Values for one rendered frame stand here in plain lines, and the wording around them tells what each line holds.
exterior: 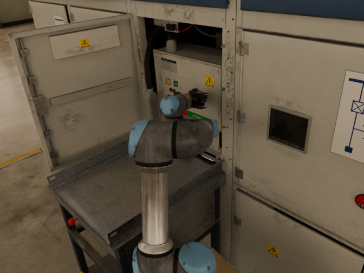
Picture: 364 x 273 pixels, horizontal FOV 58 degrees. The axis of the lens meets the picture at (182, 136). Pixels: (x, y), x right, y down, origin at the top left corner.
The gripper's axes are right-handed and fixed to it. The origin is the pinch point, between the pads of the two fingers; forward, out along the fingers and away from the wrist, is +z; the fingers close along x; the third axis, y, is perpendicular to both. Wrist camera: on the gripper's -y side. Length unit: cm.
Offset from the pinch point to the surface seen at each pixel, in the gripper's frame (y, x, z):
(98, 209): -24, -51, -46
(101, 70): -57, 7, -11
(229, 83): 18.0, 9.4, -10.2
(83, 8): -95, 39, 12
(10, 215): -167, -127, -3
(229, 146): 18.6, -21.5, -2.2
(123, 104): -53, -13, 3
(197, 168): 0.8, -38.7, 1.1
